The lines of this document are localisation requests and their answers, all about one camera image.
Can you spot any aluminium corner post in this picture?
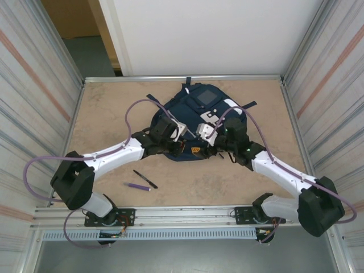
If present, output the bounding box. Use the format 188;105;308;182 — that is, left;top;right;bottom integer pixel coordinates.
283;0;336;83
28;0;86;85

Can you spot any navy blue backpack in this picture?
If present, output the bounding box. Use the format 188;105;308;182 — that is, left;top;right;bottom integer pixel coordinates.
146;76;258;163

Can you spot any aluminium table edge rail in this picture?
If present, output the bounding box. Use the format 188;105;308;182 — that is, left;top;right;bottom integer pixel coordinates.
82;74;285;84

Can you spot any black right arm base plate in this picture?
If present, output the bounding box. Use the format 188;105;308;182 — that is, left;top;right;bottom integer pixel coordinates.
233;206;286;226

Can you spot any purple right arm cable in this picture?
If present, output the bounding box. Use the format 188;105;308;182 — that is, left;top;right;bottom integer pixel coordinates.
214;106;358;244

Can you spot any controller board with wires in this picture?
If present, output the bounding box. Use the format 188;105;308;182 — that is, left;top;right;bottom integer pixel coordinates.
254;227;275;245
98;230;127;245

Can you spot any black marker pen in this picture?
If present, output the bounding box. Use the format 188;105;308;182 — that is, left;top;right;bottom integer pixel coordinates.
133;169;159;189

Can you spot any grey slotted cable duct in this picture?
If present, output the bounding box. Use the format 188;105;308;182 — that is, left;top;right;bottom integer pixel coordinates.
41;229;257;241

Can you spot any wide aluminium mounting rail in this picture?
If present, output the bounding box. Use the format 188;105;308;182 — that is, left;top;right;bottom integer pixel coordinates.
30;203;341;230

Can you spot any white door frame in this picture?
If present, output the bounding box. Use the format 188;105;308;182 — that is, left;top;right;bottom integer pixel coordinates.
98;0;134;77

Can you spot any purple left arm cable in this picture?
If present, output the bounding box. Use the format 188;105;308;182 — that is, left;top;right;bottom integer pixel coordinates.
22;100;176;250

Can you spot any aluminium table side rail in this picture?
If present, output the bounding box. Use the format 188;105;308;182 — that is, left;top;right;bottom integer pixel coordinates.
47;81;86;207
280;81;322;203

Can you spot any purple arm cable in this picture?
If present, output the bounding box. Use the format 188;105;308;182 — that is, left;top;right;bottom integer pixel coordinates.
22;100;176;250
214;106;358;244

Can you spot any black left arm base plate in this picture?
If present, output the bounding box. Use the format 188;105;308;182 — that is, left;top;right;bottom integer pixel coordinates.
84;208;136;228

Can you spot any purple pen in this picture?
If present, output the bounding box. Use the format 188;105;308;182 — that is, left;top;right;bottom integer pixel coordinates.
123;183;152;192

